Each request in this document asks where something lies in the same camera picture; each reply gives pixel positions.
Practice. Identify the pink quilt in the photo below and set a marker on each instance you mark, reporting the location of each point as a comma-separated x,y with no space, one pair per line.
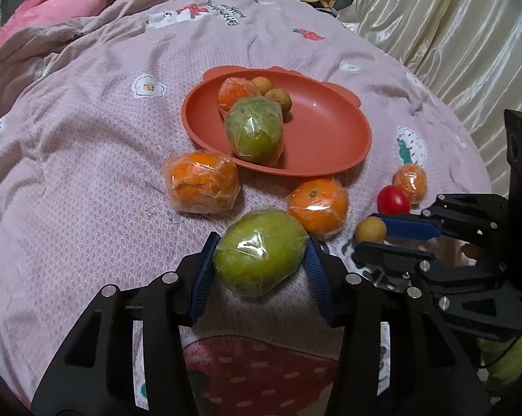
70,0

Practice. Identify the shiny cream curtain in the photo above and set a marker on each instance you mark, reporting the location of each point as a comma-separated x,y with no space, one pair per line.
438,30

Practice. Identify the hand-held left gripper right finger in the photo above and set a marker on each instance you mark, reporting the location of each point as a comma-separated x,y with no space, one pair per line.
317,277

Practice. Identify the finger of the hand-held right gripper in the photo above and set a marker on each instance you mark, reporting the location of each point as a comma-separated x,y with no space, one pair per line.
391,255
410,227

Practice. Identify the plastic-wrapped orange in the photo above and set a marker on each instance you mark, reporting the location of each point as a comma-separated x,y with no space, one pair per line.
318,208
202,182
410,182
237,93

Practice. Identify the person's right hand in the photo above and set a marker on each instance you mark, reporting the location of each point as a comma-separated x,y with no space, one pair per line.
471,255

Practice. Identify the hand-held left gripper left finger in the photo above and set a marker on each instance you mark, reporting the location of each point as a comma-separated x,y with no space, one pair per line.
202,268

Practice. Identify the red tomato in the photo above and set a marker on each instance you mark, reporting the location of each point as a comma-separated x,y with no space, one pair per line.
393,200

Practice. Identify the orange plastic plate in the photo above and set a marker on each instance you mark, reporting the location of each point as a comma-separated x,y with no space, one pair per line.
321,138

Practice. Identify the brown longan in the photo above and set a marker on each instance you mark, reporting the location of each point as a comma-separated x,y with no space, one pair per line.
370,229
279,99
261,84

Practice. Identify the plastic-wrapped green pear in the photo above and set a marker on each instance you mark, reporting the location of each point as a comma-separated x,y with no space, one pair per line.
261,255
254,132

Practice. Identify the person's right forearm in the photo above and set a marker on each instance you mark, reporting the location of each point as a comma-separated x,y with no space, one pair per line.
516,355

